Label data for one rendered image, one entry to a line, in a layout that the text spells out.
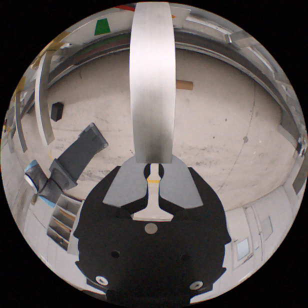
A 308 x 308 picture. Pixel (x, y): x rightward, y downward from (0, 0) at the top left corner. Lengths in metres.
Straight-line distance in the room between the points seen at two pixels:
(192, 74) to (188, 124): 0.48
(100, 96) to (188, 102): 0.81
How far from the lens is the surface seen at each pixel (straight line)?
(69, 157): 0.87
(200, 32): 0.32
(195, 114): 1.01
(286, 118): 2.52
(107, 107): 1.05
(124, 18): 0.27
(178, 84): 0.87
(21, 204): 0.70
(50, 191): 0.78
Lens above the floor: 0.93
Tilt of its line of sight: 55 degrees down
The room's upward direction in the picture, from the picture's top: 177 degrees counter-clockwise
